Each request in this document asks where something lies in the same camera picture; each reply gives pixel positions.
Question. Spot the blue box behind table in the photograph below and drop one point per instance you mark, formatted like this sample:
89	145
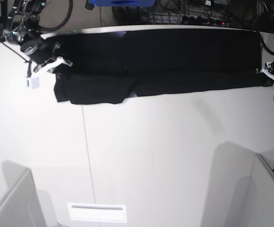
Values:
129	3

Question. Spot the black power strip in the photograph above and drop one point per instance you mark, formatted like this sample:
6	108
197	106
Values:
201	21

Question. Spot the grey partition panel right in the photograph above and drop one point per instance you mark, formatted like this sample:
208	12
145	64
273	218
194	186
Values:
253	199

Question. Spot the grey partition panel left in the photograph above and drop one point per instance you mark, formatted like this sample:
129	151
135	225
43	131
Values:
20	206

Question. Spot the grey partition panel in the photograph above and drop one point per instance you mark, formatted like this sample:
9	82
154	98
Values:
20	206
253	199

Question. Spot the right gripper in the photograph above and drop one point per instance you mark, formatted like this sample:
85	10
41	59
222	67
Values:
42	53

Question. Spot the black T-shirt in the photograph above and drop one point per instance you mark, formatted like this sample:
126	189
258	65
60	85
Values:
109	67

